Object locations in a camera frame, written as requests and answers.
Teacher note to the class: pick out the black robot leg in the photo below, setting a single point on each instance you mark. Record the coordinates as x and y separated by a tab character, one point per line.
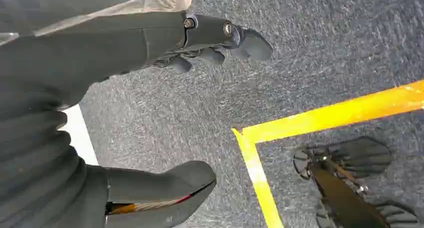
344	203

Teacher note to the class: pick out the clear plastic bag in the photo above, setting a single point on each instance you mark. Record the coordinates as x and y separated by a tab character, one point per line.
155	0

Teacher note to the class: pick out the black robot foot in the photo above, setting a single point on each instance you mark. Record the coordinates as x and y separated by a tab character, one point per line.
361	156
397	216

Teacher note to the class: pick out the white panel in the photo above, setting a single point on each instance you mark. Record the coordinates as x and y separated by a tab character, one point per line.
79	137

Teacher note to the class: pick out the ribbed grey left arm sleeve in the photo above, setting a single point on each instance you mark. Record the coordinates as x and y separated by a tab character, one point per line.
33	166

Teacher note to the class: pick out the yellow floor tape strip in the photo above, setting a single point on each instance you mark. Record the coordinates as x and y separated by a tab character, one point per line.
260	183
331	115

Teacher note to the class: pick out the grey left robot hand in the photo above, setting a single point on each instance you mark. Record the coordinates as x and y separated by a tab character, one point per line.
99	54

